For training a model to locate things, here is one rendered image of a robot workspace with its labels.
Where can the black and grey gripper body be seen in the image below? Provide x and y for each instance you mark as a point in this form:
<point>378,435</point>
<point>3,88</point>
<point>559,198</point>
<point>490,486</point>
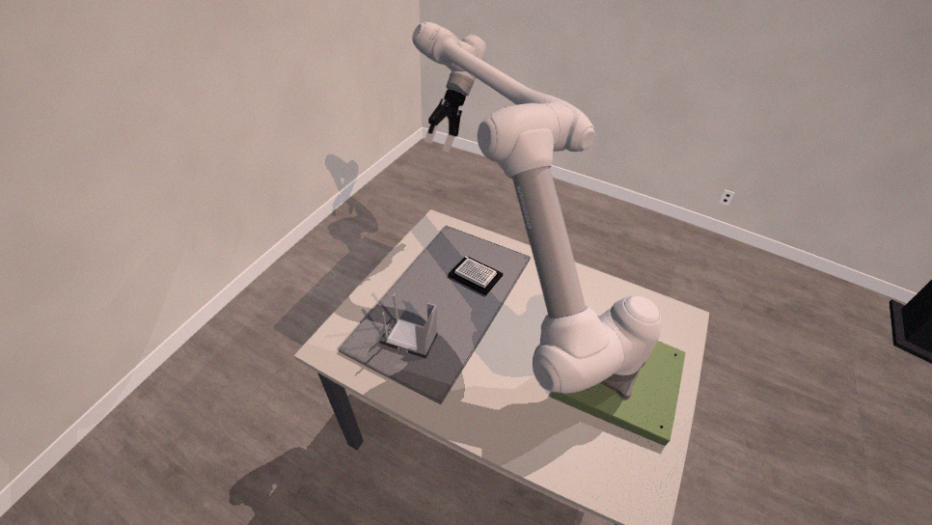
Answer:
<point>455,99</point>

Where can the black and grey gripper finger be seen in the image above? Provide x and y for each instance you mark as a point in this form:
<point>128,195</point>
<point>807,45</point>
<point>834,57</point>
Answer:
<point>434,122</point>
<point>453,130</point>

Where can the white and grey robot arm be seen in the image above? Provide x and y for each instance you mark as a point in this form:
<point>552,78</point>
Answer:
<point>576,350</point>

